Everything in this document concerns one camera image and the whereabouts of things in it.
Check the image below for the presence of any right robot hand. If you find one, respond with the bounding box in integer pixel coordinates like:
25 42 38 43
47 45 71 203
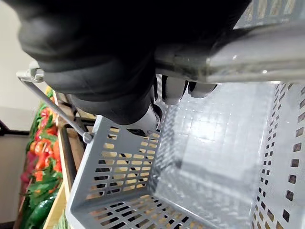
1 0 254 137

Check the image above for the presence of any red orange pepper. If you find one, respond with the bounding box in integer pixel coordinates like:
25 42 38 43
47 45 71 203
35 140 61 173
30 106 59 142

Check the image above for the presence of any pink vegetable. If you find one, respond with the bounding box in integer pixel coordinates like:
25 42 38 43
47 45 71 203
20 152 34 189

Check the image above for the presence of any grey plastic shopping basket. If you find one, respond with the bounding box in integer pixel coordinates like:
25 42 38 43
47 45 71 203
16 0 305 229

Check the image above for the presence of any black metal shelf frame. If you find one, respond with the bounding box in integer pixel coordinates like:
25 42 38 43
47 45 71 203
62 133 78 177

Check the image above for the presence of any pale wooden pepper crate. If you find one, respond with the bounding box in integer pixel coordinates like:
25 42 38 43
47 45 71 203
43 92 101 229

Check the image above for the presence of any green leafy vegetable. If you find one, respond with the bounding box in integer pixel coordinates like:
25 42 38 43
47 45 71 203
25 170 63 203

